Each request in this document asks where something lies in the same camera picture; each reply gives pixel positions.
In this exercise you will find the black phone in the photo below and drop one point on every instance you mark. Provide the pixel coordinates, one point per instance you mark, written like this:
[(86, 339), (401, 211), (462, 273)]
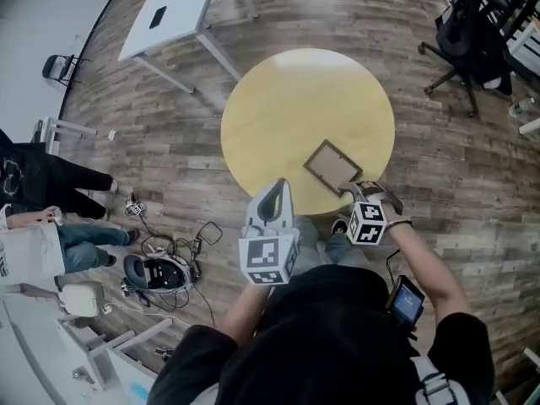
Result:
[(158, 18)]

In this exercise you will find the person's left forearm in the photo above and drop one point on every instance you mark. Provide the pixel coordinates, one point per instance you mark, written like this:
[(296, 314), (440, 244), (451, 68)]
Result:
[(246, 310)]

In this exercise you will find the small patterned block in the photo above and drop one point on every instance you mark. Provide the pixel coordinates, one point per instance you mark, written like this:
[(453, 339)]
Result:
[(135, 207)]

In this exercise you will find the brown wooden picture frame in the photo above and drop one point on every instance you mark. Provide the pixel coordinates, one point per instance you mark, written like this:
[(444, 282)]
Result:
[(333, 169)]

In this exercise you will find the white table with legs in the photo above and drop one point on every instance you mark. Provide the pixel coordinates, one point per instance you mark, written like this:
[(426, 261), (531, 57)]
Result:
[(67, 127)]

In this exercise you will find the black handheld screen device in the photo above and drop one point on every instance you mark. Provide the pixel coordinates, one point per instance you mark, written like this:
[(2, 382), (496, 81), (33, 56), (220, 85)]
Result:
[(405, 304)]

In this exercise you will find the person's leg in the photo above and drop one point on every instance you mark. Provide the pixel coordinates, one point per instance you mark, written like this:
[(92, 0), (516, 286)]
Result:
[(348, 253), (308, 243)]

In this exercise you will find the person's right leg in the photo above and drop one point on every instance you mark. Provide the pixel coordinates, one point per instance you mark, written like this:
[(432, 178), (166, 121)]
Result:
[(348, 253)]

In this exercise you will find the black yellow shoe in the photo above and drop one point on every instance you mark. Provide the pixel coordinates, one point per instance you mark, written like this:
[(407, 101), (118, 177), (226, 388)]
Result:
[(339, 227)]

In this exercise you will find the black office chair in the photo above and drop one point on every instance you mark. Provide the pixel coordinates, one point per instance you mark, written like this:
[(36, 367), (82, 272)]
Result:
[(468, 36)]

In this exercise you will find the black folding chair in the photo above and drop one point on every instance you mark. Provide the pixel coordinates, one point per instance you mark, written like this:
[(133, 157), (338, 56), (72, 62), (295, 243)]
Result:
[(55, 68)]

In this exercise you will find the white rectangular desk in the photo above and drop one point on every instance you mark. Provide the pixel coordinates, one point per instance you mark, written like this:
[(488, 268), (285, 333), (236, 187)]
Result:
[(185, 11)]

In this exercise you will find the person's right forearm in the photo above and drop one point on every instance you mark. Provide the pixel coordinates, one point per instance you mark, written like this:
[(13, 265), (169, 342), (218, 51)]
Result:
[(422, 260)]

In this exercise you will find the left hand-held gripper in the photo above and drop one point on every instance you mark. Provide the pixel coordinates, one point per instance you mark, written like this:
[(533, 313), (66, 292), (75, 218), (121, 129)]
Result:
[(268, 253)]

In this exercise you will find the black metal railing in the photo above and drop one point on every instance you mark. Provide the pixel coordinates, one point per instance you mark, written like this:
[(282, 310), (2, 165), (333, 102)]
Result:
[(519, 2)]

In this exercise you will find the yellow round table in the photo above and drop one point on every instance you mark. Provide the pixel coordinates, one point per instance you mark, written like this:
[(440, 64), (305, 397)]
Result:
[(295, 112)]

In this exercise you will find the clear water bottle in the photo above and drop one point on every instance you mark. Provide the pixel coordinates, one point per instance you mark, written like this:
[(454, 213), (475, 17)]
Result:
[(521, 108)]

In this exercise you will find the person's left leg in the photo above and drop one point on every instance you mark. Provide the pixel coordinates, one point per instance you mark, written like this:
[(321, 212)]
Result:
[(308, 243)]

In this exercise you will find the person's black shirt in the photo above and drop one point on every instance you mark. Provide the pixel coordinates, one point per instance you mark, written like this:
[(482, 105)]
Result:
[(320, 344)]

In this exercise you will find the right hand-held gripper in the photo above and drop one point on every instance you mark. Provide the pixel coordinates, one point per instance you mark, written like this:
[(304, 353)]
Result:
[(367, 224)]

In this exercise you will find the person's right hand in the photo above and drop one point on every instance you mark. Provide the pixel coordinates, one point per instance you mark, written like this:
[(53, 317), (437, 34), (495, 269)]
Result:
[(392, 209)]

